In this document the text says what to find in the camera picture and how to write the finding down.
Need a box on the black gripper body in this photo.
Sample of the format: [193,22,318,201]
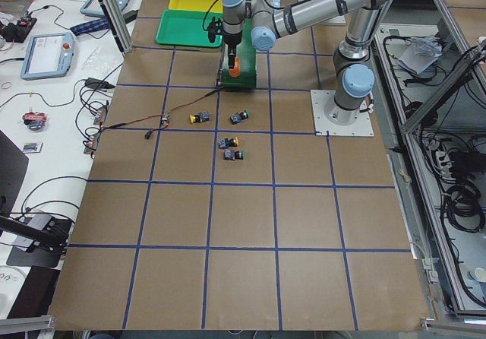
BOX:
[223,33,241,68]

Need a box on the orange 4680 cylinder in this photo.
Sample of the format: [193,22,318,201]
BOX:
[228,57,241,78]

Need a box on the green push button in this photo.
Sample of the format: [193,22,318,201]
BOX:
[229,110,249,125]
[223,149,245,161]

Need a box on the yellow push button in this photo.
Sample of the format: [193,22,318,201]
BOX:
[218,137,239,149]
[189,112,210,124]

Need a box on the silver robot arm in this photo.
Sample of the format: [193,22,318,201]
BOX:
[222,0,393,108]

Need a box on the green conveyor belt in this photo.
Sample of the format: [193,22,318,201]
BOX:
[216,20,257,89]

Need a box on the green plastic tray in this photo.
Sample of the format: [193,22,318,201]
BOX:
[155,9,222,49]

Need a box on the small motor controller board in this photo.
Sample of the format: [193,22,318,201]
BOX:
[159,114,170,129]

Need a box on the upper teach pendant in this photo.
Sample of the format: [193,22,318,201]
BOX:
[79,0,134,17]

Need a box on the teach pendant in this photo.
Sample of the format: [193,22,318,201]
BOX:
[21,33,74,81]
[79,0,134,17]

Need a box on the blue plaid pouch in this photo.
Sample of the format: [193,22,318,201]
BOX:
[70,18,110,36]

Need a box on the black power adapter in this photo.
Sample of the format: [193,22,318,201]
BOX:
[84,78,115,91]

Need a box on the lower teach pendant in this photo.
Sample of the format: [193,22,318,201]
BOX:
[21,33,74,81]

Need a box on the red black wire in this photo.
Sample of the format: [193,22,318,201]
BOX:
[102,87,225,131]

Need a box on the aluminium frame post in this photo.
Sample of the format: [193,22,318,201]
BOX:
[98,0,133,54]

